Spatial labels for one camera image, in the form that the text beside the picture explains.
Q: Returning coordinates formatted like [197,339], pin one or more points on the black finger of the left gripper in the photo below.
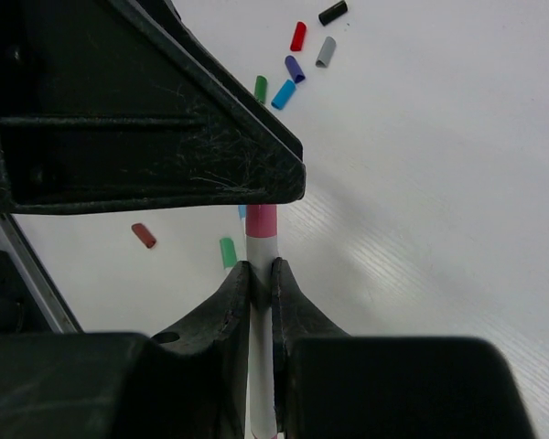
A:
[115,106]

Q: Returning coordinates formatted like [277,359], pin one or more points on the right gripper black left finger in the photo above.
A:
[188,381]

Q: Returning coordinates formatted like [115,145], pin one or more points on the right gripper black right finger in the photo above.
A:
[330,384]

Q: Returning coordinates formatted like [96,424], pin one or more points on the teal green cap marker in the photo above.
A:
[228,253]

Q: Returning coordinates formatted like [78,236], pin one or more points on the dark red pen cap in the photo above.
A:
[143,234]

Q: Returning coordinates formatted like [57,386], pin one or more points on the pink cap marker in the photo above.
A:
[261,252]

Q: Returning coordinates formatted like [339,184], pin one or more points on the green pen cap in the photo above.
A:
[260,89]

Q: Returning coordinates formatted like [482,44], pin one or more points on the blue pen cap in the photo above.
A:
[283,96]

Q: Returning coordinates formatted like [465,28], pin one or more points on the purple pen cap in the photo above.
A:
[295,71]

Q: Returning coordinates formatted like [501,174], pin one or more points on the grey pen cap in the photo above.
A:
[326,53]

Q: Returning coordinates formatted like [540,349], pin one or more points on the black pen cap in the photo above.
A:
[333,12]

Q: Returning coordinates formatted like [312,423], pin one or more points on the aluminium front rail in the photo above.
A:
[45,293]

